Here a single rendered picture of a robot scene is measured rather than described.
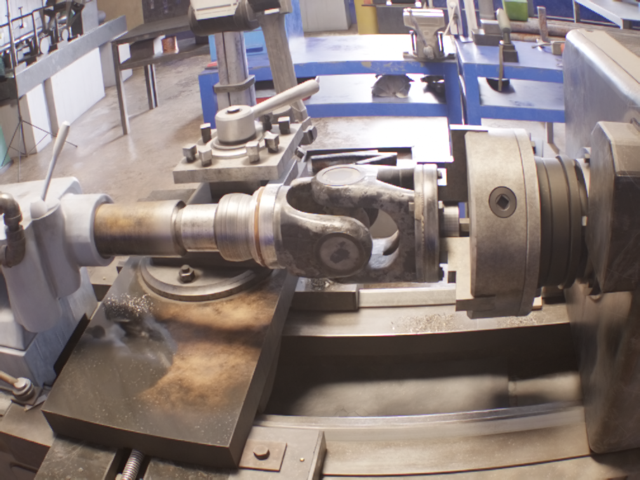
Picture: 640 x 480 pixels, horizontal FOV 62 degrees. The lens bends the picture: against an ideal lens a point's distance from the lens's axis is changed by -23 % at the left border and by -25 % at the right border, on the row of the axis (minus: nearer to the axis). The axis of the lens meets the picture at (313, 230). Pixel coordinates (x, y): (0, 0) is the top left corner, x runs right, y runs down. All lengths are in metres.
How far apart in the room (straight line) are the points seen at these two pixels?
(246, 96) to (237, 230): 1.24
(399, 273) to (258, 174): 0.25
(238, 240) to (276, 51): 0.83
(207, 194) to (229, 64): 1.02
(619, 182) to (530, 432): 0.44
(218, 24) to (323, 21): 5.64
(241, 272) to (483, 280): 0.45
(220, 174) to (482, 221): 0.42
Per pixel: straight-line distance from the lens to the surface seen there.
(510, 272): 0.75
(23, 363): 1.07
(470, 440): 0.89
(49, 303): 0.98
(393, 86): 2.69
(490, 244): 0.74
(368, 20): 6.37
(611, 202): 0.62
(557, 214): 0.79
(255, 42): 2.83
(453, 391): 1.12
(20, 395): 1.05
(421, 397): 1.12
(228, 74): 2.06
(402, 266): 0.84
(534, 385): 1.15
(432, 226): 0.78
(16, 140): 5.60
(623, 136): 0.63
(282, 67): 1.61
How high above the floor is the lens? 1.51
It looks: 29 degrees down
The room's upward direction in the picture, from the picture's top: 7 degrees counter-clockwise
